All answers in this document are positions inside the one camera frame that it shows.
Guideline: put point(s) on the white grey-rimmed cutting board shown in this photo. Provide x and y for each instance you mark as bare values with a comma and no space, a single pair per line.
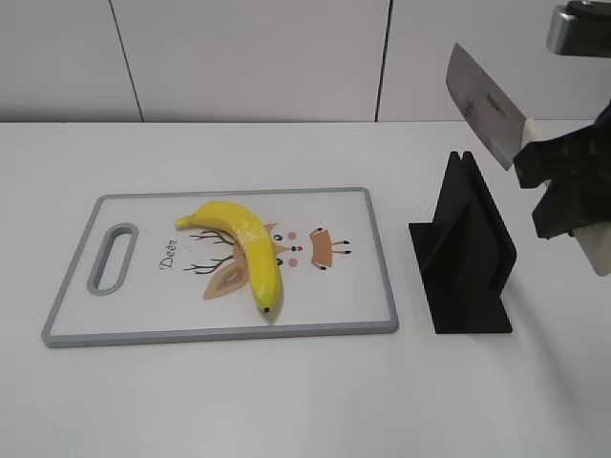
137,279

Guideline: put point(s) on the yellow plastic banana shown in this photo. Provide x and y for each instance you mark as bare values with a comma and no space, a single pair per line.
254,243

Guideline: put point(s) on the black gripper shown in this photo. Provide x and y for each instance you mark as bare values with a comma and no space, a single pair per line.
573,198

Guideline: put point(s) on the cleaver with white handle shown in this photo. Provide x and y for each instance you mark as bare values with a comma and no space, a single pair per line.
504,130

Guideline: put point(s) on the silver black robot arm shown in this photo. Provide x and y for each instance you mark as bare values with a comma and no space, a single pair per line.
580,28

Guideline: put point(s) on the black knife stand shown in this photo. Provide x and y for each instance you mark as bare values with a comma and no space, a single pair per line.
465,254

